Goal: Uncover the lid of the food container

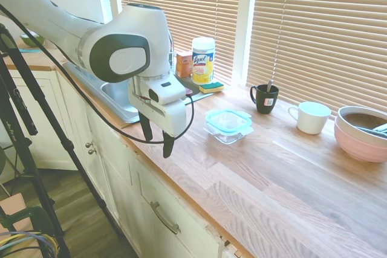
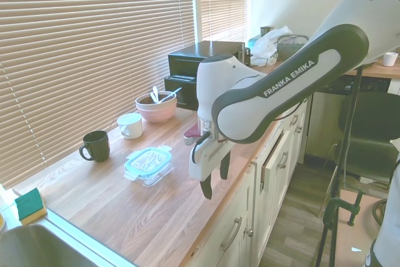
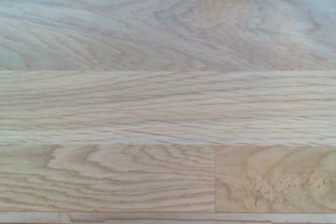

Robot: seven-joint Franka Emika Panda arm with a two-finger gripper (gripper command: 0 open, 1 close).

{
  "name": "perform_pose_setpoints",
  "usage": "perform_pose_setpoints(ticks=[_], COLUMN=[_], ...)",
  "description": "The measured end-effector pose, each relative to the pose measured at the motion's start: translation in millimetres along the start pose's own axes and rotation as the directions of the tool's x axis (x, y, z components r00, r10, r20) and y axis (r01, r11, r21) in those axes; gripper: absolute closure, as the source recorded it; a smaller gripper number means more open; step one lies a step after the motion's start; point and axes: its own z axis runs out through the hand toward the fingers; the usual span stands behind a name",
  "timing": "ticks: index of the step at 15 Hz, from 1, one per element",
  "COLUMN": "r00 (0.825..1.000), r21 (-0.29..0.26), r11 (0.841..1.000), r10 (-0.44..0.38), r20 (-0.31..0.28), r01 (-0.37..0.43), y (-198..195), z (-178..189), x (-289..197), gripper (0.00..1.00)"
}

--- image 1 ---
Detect stainless steel sink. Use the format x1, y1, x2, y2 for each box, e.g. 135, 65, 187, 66
62, 61, 143, 124

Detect clear glass food container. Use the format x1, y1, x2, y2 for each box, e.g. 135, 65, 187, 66
203, 115, 254, 146

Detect metal drawer handle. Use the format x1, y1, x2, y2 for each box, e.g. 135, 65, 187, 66
150, 201, 181, 235

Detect black mug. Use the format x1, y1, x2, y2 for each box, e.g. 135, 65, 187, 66
249, 83, 280, 115

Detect black sink mat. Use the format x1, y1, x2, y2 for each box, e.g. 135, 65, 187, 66
177, 73, 226, 102

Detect white base cabinet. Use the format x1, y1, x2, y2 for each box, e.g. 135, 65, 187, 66
0, 67, 255, 258

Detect pink bowl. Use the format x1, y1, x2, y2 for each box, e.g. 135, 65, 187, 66
334, 118, 387, 164

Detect black camera tripod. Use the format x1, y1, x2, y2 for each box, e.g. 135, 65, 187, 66
0, 23, 123, 258

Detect pink board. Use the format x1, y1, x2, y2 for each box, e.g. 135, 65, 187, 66
0, 193, 27, 231

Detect white window frame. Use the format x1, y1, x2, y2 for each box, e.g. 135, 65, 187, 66
102, 0, 261, 87

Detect dark utensil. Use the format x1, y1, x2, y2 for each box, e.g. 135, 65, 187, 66
352, 123, 387, 140

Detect clear lid with teal seal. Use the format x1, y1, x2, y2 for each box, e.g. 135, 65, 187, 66
205, 108, 254, 135

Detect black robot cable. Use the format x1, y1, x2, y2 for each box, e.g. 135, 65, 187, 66
0, 3, 196, 144

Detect medium wooden window blind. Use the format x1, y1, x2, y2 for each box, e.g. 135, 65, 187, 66
116, 0, 242, 85

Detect yellow cable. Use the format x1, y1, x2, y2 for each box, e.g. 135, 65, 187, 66
0, 232, 59, 258

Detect white mug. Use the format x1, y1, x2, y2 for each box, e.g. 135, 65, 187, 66
287, 102, 332, 135

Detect wide wooden window blind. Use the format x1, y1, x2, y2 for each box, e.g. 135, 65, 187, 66
246, 0, 387, 117

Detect Lysol wipes canister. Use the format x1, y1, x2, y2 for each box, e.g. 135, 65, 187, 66
192, 36, 216, 86

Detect green bowl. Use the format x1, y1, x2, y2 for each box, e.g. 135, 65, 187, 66
19, 32, 45, 47

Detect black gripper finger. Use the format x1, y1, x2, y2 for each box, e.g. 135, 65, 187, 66
161, 130, 175, 159
138, 113, 154, 143

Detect orange baking soda box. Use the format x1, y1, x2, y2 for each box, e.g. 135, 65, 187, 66
175, 51, 194, 78

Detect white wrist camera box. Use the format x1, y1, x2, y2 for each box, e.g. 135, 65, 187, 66
147, 78, 186, 105

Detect grey bowl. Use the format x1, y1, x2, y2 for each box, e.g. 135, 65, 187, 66
336, 106, 387, 147

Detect yellow green sponge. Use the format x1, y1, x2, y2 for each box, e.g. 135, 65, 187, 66
198, 82, 225, 95

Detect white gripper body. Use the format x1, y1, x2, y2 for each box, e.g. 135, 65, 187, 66
128, 82, 187, 137

